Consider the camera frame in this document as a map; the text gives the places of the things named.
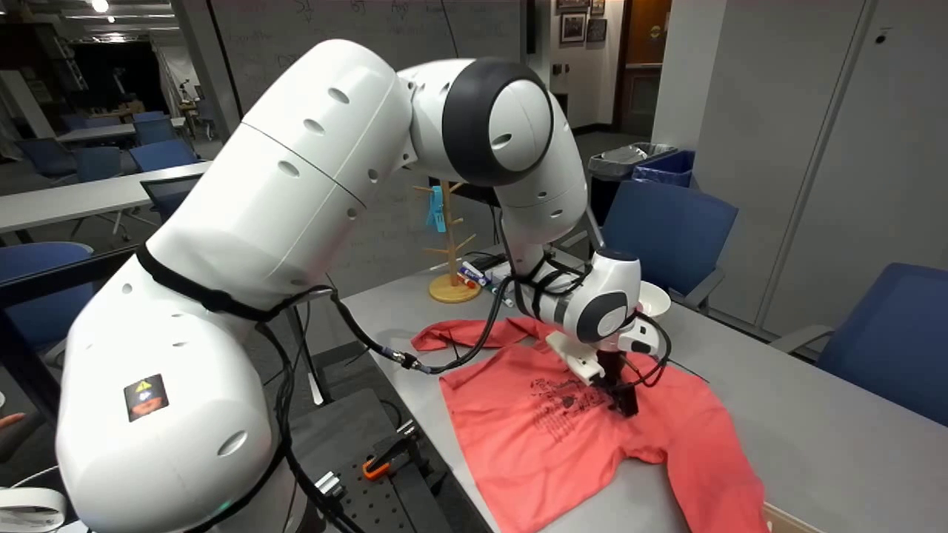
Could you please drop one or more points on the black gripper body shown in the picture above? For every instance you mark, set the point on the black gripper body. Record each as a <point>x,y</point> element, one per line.
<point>612,369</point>

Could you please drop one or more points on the peach printed sweatshirt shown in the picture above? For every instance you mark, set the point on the peach printed sweatshirt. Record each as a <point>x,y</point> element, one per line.
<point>544,444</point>

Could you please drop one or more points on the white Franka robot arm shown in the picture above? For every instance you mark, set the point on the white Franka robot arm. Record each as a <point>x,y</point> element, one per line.
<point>285,195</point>

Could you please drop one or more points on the white bowl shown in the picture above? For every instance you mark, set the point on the white bowl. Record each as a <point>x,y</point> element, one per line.
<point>658,299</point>

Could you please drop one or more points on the blue office chair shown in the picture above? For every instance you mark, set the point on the blue office chair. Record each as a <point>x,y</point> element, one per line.
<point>39,286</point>
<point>900,336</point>
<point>159,153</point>
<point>670,231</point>

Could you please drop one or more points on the small colourful tube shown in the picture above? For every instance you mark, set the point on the small colourful tube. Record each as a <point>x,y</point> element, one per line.
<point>470,274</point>

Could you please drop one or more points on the grey trash bin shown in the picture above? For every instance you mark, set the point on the grey trash bin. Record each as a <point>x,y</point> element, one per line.
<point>612,188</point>

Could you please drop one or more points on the beige plastic tray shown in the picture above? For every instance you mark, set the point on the beige plastic tray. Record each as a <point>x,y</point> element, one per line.
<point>786,523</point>

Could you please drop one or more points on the blue recycling bin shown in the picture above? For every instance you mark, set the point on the blue recycling bin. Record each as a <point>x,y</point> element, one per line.
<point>669,170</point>

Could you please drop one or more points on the blue item on mug tree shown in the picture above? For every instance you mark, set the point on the blue item on mug tree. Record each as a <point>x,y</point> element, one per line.
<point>436,212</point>

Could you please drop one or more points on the silver metal knob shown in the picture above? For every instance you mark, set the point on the silver metal knob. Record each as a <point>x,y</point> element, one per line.
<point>328,486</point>

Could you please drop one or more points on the grey metal cabinet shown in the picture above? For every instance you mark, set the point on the grey metal cabinet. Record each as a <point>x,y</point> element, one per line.
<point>818,148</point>

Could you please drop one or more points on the brown wooden door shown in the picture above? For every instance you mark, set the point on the brown wooden door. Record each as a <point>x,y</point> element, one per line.
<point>646,33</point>

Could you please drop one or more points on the white background table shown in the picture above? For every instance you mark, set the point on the white background table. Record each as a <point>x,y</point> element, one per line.
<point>60,201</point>

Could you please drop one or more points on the white curved plastic part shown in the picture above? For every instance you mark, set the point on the white curved plastic part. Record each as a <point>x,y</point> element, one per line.
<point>32,506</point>

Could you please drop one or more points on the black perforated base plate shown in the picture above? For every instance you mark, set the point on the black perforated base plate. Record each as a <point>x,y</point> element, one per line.
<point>344,434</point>

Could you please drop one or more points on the framed wall picture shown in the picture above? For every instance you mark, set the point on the framed wall picture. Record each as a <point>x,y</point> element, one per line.
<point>574,28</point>

